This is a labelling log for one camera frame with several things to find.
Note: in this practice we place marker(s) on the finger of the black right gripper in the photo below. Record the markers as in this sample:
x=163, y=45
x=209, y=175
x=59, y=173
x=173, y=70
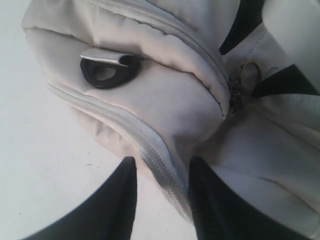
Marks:
x=248, y=17
x=288, y=81

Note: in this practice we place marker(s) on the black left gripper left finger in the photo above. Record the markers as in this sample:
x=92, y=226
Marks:
x=108, y=214

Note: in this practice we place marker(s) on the cream white fabric bag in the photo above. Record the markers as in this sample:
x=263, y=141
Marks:
x=146, y=79

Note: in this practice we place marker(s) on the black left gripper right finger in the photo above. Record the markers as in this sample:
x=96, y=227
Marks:
x=220, y=214

